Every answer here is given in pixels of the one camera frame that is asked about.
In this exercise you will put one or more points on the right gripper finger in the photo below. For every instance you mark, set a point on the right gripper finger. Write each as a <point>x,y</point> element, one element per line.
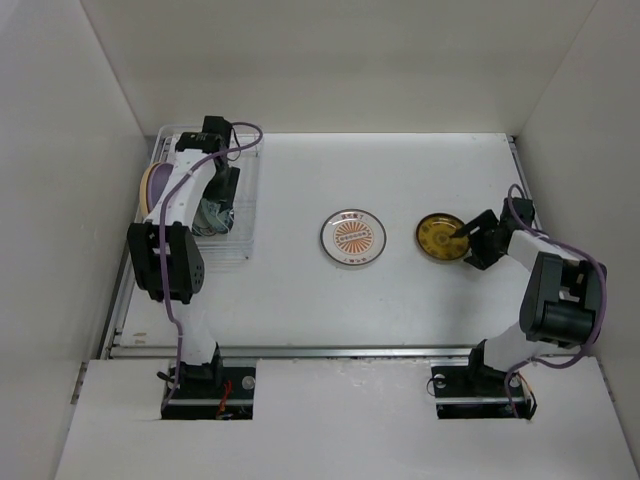
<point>485,224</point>
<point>479,262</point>

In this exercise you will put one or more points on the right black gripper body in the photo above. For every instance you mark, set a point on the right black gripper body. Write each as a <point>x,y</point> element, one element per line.
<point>483,243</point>

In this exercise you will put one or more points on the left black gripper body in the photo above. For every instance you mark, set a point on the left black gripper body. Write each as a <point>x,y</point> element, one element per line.
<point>222,182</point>

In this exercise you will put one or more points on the blue floral green plate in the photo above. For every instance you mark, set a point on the blue floral green plate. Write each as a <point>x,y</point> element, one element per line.
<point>220,226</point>

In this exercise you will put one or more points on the yellow patterned plate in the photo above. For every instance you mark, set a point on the yellow patterned plate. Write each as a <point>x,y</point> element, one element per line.
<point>434,236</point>

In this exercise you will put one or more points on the white orange sunburst plate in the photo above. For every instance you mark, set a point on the white orange sunburst plate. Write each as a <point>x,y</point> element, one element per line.
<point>353,238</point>

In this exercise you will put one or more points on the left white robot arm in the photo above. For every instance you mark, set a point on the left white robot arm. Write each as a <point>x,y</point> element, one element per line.
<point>192,195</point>

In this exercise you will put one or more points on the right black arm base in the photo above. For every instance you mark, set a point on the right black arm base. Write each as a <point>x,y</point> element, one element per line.
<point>457,397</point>

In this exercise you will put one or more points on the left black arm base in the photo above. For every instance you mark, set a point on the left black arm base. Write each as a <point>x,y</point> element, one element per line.
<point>209,392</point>

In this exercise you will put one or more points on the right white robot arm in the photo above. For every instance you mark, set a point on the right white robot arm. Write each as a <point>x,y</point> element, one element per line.
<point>564,301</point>

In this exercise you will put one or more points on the green rimmed white plate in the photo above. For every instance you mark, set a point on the green rimmed white plate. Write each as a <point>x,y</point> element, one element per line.
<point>201,227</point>

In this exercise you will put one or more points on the purple plate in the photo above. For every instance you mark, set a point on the purple plate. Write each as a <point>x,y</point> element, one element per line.
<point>157,181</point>

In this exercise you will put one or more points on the beige plate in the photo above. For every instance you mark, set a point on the beige plate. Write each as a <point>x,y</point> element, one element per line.
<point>144,189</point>

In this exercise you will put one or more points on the aluminium table frame rail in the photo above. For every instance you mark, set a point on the aluminium table frame rail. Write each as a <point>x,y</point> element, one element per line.
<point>289,298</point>

